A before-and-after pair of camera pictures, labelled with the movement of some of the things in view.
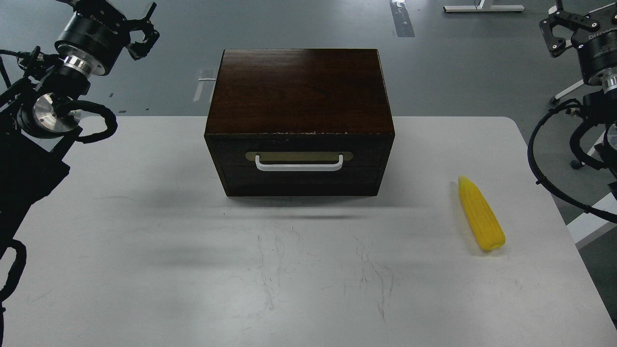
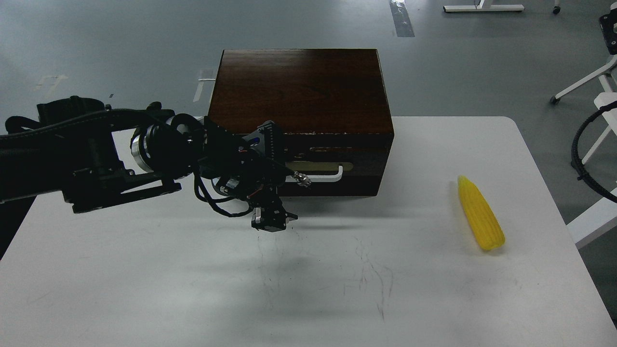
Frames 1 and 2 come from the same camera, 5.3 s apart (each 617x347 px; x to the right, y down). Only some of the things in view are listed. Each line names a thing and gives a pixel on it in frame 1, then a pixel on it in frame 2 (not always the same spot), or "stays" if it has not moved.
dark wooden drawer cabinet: x=300 y=122 stays
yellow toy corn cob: x=482 y=214 stays
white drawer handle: x=299 y=167 -> x=322 y=178
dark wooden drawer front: x=364 y=160 stays
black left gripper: x=95 y=33 -> x=254 y=165
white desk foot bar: x=482 y=7 stays
